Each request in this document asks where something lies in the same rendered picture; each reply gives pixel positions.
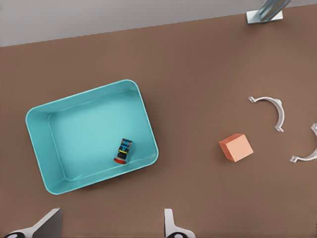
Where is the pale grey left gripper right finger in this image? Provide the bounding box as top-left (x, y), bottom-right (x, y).
top-left (164, 208), bottom-right (196, 238)

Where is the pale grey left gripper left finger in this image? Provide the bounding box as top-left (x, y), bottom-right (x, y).
top-left (1, 208), bottom-right (63, 238)

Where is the red push button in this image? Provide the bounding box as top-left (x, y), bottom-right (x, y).
top-left (113, 138), bottom-right (133, 165)

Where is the blue storage box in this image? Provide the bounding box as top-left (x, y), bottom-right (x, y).
top-left (25, 79), bottom-right (159, 195)

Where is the orange cube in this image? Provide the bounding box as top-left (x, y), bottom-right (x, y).
top-left (218, 133), bottom-right (254, 163)

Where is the white curved pipe clamp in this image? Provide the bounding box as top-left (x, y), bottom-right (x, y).
top-left (248, 96), bottom-right (285, 133)
top-left (290, 123), bottom-right (317, 163)

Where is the silver frame post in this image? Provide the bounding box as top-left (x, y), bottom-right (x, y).
top-left (246, 0), bottom-right (292, 25)

